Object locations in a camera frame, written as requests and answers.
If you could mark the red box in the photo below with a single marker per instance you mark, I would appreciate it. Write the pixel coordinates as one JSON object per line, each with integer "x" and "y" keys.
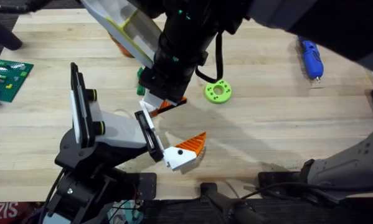
{"x": 5, "y": 213}

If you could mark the orange toy tub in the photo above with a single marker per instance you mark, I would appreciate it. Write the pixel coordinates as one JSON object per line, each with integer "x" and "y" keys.
{"x": 124, "y": 49}

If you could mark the left wrist upright plate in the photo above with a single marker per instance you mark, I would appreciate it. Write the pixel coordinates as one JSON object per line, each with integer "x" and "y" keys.
{"x": 80, "y": 105}

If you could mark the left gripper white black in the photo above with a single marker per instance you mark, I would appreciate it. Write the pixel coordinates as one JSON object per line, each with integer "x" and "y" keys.
{"x": 120, "y": 130}

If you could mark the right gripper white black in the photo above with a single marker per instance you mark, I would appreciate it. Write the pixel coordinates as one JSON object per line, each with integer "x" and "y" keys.
{"x": 180, "y": 46}

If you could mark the black cylinder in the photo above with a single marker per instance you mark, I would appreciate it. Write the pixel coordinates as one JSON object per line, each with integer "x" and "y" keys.
{"x": 4, "y": 35}

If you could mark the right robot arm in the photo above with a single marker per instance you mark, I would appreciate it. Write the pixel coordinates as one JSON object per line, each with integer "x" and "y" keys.
{"x": 345, "y": 168}

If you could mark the green disc with holes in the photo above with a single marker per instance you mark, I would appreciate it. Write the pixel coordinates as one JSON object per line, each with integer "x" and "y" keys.
{"x": 225, "y": 91}

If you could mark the green toy vegetable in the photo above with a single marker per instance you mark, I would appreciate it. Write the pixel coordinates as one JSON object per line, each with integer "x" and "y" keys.
{"x": 140, "y": 81}

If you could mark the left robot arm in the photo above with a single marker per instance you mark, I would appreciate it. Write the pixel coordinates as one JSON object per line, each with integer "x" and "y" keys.
{"x": 89, "y": 193}

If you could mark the orange ribbed wedge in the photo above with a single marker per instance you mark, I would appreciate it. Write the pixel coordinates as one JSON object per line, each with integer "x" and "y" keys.
{"x": 167, "y": 105}

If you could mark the green board with blocks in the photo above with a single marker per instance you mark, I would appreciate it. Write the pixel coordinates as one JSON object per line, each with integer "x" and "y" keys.
{"x": 8, "y": 81}

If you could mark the blue electric screwdriver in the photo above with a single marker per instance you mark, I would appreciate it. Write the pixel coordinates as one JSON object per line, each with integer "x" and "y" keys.
{"x": 310, "y": 59}

